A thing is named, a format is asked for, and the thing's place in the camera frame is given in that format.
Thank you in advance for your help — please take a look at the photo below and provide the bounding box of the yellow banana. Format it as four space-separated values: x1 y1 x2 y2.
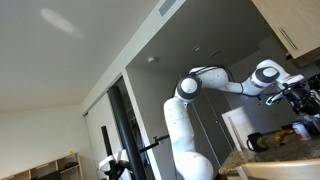
273 129 294 144

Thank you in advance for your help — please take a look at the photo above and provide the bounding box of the white smoke detector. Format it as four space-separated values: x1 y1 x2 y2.
147 57 156 63

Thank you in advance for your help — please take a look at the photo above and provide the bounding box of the white and red can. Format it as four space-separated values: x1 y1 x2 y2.
292 121 311 141

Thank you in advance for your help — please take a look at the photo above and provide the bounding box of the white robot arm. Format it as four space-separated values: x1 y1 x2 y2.
164 59 320 180

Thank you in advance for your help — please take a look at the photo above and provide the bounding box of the black tripod camera stand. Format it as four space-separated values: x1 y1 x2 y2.
139 134 170 153

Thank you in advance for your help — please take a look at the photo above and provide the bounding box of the black mug with yellow logo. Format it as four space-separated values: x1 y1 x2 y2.
246 133 268 152

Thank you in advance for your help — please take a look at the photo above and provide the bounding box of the wooden shelf unit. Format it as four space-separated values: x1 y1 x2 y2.
1 152 83 180

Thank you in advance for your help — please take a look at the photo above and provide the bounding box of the light wood upper cabinet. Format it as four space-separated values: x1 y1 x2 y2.
252 0 320 58

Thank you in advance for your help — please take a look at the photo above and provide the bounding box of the ceiling air vent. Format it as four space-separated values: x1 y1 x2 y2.
159 0 176 16

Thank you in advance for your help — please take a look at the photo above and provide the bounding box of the black vertical pole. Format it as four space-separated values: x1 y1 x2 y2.
108 86 147 180

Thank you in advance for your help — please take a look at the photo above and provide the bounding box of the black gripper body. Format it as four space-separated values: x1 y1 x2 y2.
285 84 317 114

